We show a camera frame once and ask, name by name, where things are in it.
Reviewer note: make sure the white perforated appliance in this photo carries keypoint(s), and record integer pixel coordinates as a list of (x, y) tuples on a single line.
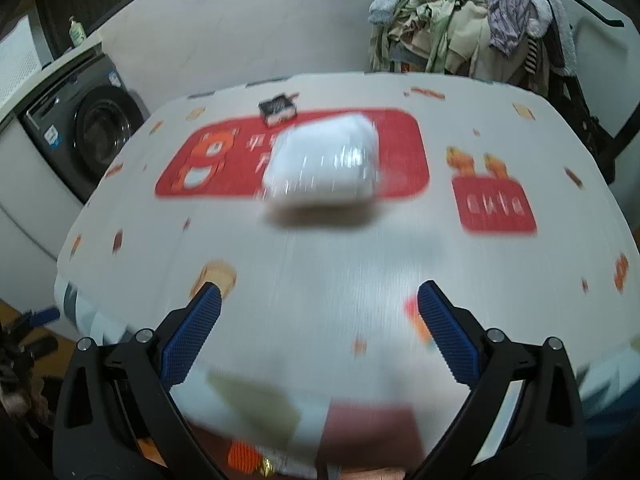
[(17, 60)]

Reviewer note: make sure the green soap bottle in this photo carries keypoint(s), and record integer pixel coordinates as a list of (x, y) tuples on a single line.
[(76, 34)]

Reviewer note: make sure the geometric pattern tablecloth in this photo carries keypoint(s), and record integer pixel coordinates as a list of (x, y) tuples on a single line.
[(370, 430)]

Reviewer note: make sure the pile of clothes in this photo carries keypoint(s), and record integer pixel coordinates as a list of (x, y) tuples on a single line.
[(465, 20)]

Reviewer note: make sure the orange packet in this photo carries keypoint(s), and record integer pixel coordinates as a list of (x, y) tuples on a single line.
[(244, 455)]

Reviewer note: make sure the white plastic-wrapped packet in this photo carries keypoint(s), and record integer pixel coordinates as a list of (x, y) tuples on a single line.
[(320, 160)]

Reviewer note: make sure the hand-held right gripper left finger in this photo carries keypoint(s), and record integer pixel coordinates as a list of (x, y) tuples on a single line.
[(192, 335)]

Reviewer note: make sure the white cabinet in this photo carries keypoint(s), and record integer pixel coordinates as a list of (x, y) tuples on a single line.
[(30, 210)]

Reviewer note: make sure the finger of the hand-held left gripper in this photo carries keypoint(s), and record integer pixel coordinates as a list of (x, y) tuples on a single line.
[(42, 315)]

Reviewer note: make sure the small black box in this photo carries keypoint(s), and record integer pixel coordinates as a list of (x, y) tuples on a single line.
[(277, 109)]

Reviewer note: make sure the dark grey washing machine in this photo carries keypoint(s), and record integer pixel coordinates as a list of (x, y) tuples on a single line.
[(95, 135)]

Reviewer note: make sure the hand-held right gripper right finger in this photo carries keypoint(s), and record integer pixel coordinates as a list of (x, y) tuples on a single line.
[(447, 330)]

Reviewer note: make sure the printed table mat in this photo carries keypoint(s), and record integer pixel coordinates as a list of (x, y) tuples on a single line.
[(325, 270)]

